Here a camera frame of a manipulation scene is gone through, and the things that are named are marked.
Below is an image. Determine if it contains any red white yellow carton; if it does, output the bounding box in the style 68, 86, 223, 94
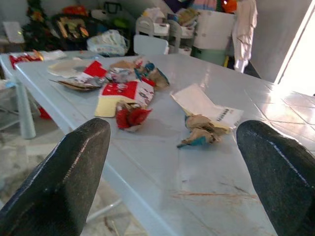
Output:
94, 79, 156, 118

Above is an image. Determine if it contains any white cabinet box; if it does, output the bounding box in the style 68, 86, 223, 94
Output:
192, 9, 237, 51

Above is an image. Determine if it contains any white cloth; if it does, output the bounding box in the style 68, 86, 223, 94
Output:
39, 50, 67, 61

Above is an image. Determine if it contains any crumpled brown teal carton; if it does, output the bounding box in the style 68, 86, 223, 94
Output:
133, 59, 171, 91

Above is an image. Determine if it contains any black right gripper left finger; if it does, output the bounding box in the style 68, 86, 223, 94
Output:
0, 117, 111, 236

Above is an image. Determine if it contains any crumpled silver wrapper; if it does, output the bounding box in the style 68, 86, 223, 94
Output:
105, 66, 136, 84

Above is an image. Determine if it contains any large light blue plastic table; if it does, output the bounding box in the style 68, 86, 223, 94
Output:
14, 53, 315, 236

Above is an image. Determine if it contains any decorated christmas tree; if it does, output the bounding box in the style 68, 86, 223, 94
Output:
21, 0, 54, 52

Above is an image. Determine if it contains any white box device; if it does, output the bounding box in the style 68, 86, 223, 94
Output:
2, 21, 26, 44

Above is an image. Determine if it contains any crumpled red wrapper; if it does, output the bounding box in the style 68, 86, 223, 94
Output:
116, 101, 153, 133

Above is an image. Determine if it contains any black colourful patterned bag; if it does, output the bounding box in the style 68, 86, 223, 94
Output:
50, 6, 101, 51

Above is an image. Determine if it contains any light blue plastic chair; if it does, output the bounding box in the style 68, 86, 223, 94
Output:
133, 34, 170, 57

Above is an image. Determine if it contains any white printed paper sheet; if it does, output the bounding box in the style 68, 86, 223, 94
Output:
170, 83, 245, 129

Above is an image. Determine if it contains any small light blue plastic table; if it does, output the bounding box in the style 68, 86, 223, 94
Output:
0, 50, 99, 81

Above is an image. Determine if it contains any white shelf rack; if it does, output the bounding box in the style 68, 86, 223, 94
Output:
135, 7, 200, 56

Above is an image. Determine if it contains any flattened red white cardboard box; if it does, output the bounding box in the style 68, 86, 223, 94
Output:
47, 59, 108, 92

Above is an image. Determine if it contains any white hanging garment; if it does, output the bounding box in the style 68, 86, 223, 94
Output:
232, 0, 258, 74

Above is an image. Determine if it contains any crumpled brown teal paper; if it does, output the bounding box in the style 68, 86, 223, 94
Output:
176, 114, 231, 149

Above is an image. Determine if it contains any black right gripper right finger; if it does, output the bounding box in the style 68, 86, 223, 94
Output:
236, 119, 315, 236

